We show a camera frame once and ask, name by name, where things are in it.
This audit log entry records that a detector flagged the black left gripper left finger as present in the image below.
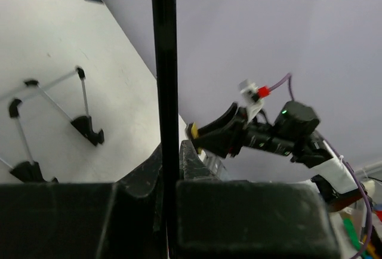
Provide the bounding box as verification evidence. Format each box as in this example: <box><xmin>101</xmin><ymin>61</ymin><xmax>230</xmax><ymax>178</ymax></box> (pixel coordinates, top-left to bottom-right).
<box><xmin>1</xmin><ymin>147</ymin><xmax>163</xmax><ymax>258</ymax></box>

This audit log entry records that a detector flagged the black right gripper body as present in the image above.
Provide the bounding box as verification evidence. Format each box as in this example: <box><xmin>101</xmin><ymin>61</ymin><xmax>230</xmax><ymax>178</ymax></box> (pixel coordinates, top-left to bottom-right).
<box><xmin>229</xmin><ymin>106</ymin><xmax>295</xmax><ymax>157</ymax></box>

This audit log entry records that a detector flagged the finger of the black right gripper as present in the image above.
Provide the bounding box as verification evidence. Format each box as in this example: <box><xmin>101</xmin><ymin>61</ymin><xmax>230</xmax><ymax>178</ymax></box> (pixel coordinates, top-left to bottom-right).
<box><xmin>198</xmin><ymin>102</ymin><xmax>238</xmax><ymax>135</ymax></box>
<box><xmin>194</xmin><ymin>129</ymin><xmax>242</xmax><ymax>158</ymax></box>

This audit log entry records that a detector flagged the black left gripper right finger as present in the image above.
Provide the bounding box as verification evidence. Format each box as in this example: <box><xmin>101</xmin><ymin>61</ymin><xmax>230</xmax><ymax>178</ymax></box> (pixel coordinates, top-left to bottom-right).
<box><xmin>176</xmin><ymin>140</ymin><xmax>340</xmax><ymax>258</ymax></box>

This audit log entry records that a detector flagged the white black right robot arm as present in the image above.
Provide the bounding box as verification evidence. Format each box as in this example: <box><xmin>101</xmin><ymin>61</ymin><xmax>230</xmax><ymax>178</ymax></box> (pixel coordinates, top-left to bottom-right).
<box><xmin>186</xmin><ymin>101</ymin><xmax>365</xmax><ymax>212</ymax></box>

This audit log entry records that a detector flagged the folding metal easel stand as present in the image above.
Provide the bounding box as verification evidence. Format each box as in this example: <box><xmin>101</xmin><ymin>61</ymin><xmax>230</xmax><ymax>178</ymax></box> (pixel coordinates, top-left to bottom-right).
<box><xmin>1</xmin><ymin>66</ymin><xmax>105</xmax><ymax>183</ymax></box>

